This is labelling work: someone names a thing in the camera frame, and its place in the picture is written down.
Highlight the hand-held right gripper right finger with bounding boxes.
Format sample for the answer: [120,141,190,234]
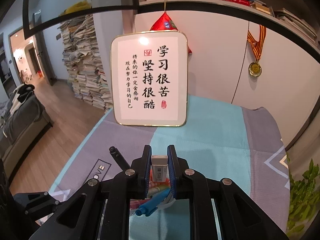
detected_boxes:
[167,144,288,240]

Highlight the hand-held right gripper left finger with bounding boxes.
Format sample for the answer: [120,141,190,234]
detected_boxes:
[29,144,152,240]

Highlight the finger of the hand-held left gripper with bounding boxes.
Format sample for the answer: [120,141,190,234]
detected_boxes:
[13,191,62,217]

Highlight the white eraser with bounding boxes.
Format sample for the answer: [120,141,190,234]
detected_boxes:
[150,155,169,183]

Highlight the black pen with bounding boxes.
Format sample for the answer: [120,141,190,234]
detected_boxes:
[109,146,131,172]

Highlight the blue pen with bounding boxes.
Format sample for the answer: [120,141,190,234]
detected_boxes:
[135,189,173,217]

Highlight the frosted plastic cup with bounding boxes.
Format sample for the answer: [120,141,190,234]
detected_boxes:
[129,180,192,240]

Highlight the grey sofa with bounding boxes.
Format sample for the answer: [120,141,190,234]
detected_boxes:
[0,84,54,180]

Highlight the framed calligraphy sign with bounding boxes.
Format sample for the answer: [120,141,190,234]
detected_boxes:
[111,31,188,127]

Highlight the black and white clothes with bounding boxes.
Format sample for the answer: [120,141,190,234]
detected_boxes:
[9,84,35,117]

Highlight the tall pile of books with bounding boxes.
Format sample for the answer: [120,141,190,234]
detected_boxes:
[57,14,113,111]

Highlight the gold medal with striped ribbon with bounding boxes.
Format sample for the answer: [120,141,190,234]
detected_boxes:
[247,25,267,77]

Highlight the green potted plant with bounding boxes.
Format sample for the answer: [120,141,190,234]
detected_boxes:
[287,155,318,238]

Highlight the red hanging ornament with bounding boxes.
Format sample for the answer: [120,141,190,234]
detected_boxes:
[149,11,193,55]

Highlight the stack of papers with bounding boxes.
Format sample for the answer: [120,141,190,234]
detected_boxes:
[274,7,318,43]

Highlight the wall bookshelf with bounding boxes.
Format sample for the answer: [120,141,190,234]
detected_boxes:
[136,0,320,63]

